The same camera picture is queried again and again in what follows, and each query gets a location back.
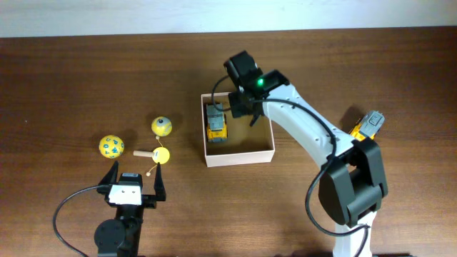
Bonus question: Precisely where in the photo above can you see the yellow grey dump truck toy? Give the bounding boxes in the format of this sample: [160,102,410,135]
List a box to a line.
[206,104,228,143]

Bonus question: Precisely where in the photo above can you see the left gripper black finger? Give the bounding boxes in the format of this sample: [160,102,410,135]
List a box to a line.
[154,163,166,196]
[99,161,119,186]

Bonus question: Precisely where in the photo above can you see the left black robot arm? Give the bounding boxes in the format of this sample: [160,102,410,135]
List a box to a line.
[94,161,166,257]

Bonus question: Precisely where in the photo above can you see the yellow ball with blue letters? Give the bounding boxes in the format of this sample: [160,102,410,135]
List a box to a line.
[99,135,125,158]

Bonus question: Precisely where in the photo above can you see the pink cardboard box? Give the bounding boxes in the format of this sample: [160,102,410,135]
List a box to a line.
[201,94,275,167]

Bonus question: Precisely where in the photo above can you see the left black camera cable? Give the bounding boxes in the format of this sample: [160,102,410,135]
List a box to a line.
[52,185,108,257]

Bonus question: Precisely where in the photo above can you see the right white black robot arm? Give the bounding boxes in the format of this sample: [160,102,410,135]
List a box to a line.
[224,51,388,256]

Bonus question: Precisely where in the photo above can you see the right black camera cable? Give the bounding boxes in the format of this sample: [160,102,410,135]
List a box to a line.
[211,74,372,257]

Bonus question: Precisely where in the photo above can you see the yellow wooden paddle drum toy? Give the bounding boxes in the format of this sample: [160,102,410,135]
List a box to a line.
[133,136,171,176]

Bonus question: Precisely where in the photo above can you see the black camera cable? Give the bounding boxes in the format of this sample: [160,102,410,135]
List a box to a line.
[211,74,372,257]
[52,185,108,257]

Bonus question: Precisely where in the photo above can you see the yellow grey mixer truck toy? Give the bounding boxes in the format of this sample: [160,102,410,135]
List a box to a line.
[349,111,385,141]

